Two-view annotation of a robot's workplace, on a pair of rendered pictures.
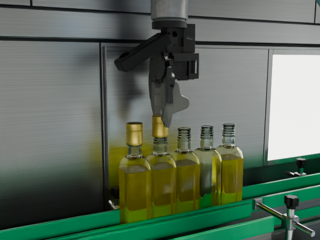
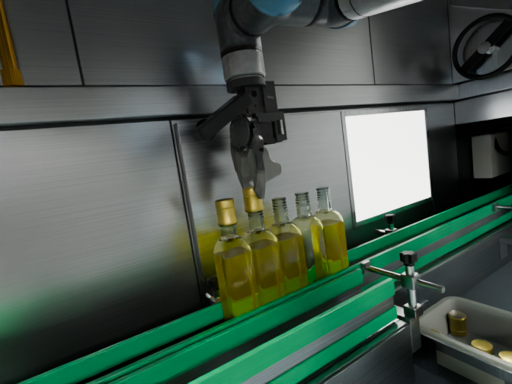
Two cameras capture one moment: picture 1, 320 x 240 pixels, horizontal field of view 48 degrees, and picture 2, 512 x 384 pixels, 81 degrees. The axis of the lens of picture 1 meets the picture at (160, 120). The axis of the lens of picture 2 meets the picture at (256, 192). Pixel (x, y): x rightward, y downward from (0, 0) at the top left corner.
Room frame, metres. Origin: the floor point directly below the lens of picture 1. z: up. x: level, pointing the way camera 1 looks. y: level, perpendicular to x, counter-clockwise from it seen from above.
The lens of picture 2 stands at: (0.18, 0.05, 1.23)
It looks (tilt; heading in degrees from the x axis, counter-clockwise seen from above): 7 degrees down; 354
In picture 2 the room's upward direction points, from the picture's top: 8 degrees counter-clockwise
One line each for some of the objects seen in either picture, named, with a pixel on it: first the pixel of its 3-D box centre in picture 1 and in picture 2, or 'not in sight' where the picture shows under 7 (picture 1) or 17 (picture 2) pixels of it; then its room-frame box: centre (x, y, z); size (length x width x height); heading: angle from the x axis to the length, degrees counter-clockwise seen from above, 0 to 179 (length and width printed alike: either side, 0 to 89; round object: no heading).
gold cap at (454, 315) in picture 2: not in sight; (457, 323); (0.78, -0.42, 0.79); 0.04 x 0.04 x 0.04
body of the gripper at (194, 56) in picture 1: (172, 52); (254, 115); (0.75, -0.03, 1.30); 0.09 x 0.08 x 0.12; 115
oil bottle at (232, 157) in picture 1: (226, 188); (331, 256); (0.81, -0.16, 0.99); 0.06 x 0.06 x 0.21; 24
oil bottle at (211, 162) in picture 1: (205, 192); (310, 264); (0.79, -0.11, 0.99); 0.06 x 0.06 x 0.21; 26
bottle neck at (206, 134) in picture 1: (206, 136); (302, 203); (0.79, -0.11, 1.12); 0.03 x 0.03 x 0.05
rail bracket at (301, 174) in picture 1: (294, 179); (385, 236); (1.01, -0.40, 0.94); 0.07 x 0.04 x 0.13; 25
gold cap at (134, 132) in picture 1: (134, 133); (225, 211); (0.72, 0.05, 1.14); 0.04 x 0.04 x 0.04
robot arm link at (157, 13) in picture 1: (168, 12); (243, 71); (0.75, -0.02, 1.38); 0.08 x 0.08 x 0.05
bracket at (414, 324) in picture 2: not in sight; (395, 323); (0.74, -0.25, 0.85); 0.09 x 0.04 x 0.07; 25
